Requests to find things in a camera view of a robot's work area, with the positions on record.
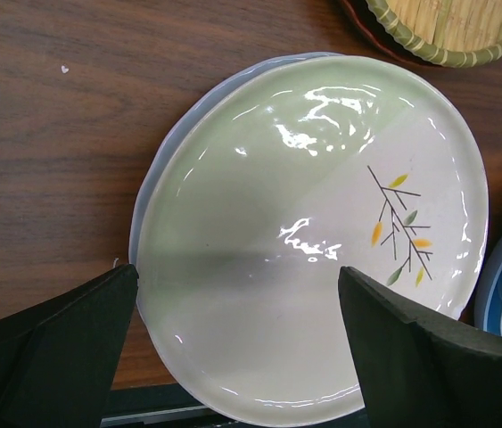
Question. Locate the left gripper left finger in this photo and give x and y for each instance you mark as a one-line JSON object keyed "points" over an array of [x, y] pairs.
{"points": [[58, 358]]}

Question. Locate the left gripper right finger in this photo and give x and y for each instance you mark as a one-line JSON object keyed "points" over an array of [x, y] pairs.
{"points": [[415, 366]]}

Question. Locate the green cream leaf plate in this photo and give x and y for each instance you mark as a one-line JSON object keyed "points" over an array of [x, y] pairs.
{"points": [[414, 201]]}

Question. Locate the white scalloped plate left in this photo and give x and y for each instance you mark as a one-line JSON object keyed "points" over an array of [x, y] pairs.
{"points": [[157, 169]]}

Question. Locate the woven bamboo tray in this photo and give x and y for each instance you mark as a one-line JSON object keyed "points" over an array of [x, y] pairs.
{"points": [[438, 33]]}

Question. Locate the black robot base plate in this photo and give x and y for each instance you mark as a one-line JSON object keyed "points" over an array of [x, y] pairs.
{"points": [[160, 406]]}

